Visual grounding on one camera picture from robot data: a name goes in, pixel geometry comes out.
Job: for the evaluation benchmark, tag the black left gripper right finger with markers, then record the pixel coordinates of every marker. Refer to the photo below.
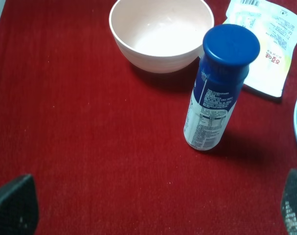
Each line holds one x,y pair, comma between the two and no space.
289,203

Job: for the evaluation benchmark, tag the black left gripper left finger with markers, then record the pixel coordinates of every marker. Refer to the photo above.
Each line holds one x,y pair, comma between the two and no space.
19,210

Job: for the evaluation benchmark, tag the red tablecloth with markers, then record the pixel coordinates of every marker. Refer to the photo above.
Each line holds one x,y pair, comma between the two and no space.
104,139

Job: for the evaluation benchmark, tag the blue capped white bottle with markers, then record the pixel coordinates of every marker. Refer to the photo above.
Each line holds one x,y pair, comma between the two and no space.
229,49

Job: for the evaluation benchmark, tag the white snack pouch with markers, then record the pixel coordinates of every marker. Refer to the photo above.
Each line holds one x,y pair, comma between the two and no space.
276,29

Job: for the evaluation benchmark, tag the pink plastic bowl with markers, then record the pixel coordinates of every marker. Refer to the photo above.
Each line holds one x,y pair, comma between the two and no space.
160,36

